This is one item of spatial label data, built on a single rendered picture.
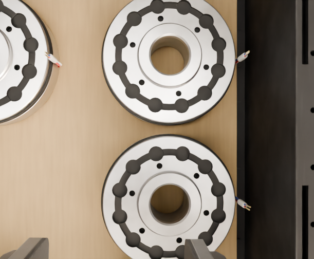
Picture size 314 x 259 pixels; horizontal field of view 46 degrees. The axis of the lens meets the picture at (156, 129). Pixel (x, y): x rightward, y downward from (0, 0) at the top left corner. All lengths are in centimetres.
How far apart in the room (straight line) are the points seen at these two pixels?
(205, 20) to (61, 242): 21
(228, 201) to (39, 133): 16
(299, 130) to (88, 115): 17
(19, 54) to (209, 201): 18
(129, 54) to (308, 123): 14
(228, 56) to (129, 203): 13
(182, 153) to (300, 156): 9
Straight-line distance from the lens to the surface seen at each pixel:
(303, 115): 23
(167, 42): 31
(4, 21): 31
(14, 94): 30
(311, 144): 23
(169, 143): 28
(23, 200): 33
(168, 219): 30
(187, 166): 28
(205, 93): 29
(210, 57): 29
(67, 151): 32
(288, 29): 24
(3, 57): 30
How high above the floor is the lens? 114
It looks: 88 degrees down
